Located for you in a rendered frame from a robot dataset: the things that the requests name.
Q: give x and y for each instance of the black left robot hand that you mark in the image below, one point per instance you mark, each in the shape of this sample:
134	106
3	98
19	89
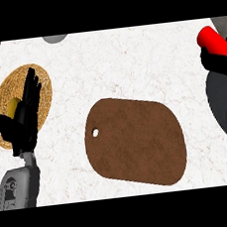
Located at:
25	128

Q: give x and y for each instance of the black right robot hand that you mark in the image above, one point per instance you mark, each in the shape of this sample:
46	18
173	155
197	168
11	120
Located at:
217	62

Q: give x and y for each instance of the red can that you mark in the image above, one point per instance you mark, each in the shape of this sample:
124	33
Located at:
212	39

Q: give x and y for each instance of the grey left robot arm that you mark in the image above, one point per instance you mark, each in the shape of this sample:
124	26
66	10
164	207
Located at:
19	186

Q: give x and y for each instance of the brown wooden cutting board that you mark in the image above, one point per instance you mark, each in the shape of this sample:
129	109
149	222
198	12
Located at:
135	141

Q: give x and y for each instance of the yellow fruit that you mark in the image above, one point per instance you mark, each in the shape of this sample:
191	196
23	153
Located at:
13	107

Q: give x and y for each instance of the round wicker basket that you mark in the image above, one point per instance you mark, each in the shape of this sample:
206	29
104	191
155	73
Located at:
3	94

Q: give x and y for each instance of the grey round object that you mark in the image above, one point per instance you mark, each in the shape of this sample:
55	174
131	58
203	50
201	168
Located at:
55	38

